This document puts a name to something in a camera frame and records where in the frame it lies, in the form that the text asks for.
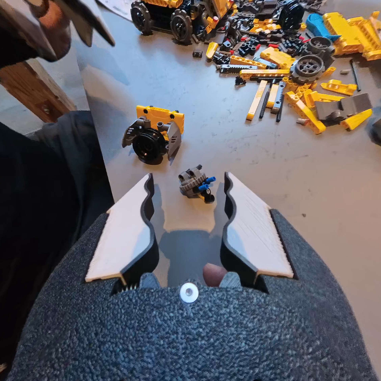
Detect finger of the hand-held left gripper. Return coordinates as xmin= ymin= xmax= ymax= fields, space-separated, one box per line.
xmin=0 ymin=0 xmax=58 ymax=62
xmin=55 ymin=0 xmax=116 ymax=47

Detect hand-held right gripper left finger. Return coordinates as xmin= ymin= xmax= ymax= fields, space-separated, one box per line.
xmin=85 ymin=173 xmax=160 ymax=283

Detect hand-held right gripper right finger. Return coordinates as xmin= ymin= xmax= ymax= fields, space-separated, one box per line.
xmin=220 ymin=171 xmax=295 ymax=286

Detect grey toy gear assembly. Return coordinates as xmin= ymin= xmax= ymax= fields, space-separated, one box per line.
xmin=178 ymin=165 xmax=216 ymax=204

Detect yellow black toy wheel assembly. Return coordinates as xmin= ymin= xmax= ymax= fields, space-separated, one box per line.
xmin=121 ymin=105 xmax=185 ymax=165

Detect grey desk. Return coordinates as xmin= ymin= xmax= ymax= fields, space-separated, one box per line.
xmin=76 ymin=0 xmax=381 ymax=369

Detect person's dark trousers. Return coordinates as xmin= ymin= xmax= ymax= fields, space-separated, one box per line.
xmin=55 ymin=110 xmax=116 ymax=239

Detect toy vehicle chassis with wheels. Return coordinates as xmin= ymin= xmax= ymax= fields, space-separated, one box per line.
xmin=130 ymin=0 xmax=239 ymax=46

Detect grey toy battery box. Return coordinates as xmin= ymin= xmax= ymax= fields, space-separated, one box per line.
xmin=368 ymin=114 xmax=381 ymax=147

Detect pile of yellow beams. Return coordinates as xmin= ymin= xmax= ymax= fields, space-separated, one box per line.
xmin=219 ymin=45 xmax=374 ymax=135

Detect grey curved panel piece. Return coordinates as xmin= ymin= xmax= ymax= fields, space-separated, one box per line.
xmin=315 ymin=93 xmax=373 ymax=127

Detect pile of small black bricks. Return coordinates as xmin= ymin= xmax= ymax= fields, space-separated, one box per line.
xmin=205 ymin=0 xmax=310 ymax=60

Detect grey toy wheel hub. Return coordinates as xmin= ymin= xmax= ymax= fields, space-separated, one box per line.
xmin=290 ymin=54 xmax=325 ymax=85
xmin=307 ymin=36 xmax=335 ymax=58

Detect black axle rod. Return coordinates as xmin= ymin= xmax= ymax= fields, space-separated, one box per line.
xmin=349 ymin=59 xmax=361 ymax=92

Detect black toy tyre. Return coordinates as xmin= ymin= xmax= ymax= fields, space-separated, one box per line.
xmin=278 ymin=0 xmax=305 ymax=30

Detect blue curved brick piece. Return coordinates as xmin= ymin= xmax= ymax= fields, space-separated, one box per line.
xmin=306 ymin=13 xmax=342 ymax=42

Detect large yellow brick assembly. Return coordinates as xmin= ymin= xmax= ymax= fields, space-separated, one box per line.
xmin=323 ymin=11 xmax=381 ymax=61

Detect wooden post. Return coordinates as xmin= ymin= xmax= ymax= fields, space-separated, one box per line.
xmin=0 ymin=58 xmax=77 ymax=123

